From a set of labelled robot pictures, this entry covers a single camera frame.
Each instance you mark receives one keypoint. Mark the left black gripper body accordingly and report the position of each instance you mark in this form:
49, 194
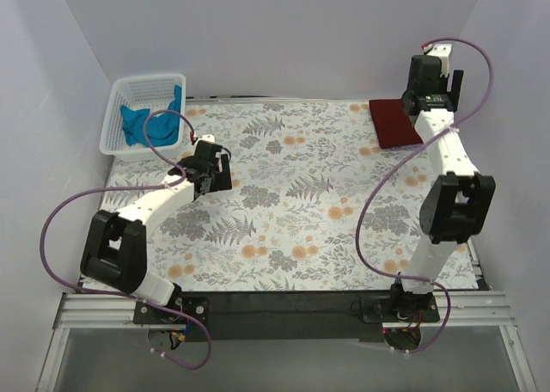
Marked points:
216, 168

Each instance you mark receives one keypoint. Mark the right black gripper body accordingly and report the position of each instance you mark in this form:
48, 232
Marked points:
456, 87

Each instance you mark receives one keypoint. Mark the dark red t-shirt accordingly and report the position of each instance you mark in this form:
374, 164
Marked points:
392, 125

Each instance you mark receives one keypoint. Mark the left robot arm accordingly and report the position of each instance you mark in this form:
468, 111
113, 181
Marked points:
115, 252

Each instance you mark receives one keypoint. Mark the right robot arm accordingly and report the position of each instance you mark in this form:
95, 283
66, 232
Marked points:
456, 206

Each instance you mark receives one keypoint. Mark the teal t-shirt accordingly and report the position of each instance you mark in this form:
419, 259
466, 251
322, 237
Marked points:
162, 129

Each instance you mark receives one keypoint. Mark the folded purple t-shirt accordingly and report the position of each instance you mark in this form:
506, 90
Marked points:
407, 148

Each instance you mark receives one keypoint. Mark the white plastic basket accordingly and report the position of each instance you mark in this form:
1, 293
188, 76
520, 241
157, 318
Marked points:
154, 92

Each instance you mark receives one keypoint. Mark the floral table mat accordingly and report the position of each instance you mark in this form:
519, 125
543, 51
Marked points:
316, 203

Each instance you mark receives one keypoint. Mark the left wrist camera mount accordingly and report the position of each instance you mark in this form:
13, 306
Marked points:
195, 138

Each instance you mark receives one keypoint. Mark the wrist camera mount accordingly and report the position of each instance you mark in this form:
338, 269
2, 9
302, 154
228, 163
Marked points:
441, 51
195, 138

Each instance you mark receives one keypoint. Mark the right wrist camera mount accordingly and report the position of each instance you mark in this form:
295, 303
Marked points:
441, 51

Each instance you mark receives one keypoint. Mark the aluminium front rail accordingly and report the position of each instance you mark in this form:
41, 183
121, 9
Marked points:
468, 309

